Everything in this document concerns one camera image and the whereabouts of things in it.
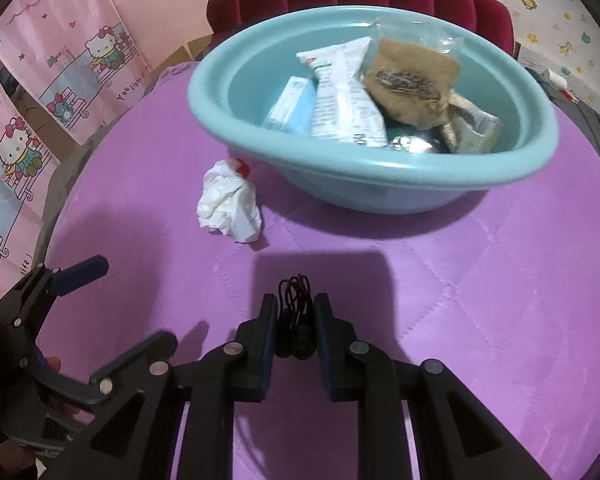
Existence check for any brown knit sock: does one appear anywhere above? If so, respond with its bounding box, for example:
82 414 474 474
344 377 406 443
366 37 462 127

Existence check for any white snack packet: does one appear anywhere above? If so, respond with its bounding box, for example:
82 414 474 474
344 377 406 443
296 36 389 147

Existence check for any beige brown snack packet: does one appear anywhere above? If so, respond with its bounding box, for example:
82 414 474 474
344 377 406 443
437 92 504 155

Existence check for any teal plastic basin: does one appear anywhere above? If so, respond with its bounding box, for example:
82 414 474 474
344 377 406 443
186 5 561 216

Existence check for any purple tablecloth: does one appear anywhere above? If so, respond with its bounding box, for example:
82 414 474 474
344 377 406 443
37 60 600 480

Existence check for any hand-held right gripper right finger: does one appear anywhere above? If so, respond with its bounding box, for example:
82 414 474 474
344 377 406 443
314 292 553 480

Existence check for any crumpled white tissue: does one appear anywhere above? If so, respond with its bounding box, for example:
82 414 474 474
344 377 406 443
196 159 264 244

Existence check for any silver foil packet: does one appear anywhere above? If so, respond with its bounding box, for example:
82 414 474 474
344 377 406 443
387 131 447 154

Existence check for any blue face mask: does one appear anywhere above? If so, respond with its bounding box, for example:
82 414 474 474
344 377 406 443
262 76 317 135

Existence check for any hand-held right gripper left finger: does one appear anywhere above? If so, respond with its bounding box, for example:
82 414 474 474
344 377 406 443
45 292 281 480

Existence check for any black spiral hair tie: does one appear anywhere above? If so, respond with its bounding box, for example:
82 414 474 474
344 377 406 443
276 274 317 361

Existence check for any person's left hand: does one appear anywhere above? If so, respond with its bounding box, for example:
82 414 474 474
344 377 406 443
45 355 82 420

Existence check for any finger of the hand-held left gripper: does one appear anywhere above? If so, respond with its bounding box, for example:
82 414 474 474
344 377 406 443
0 254 111 346
87 331 179 397

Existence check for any pink cartoon cat curtain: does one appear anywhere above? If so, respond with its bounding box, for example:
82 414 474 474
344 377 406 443
0 0 148 303

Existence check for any clear plastic bag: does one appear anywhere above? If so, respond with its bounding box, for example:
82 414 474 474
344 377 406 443
370 14 462 57

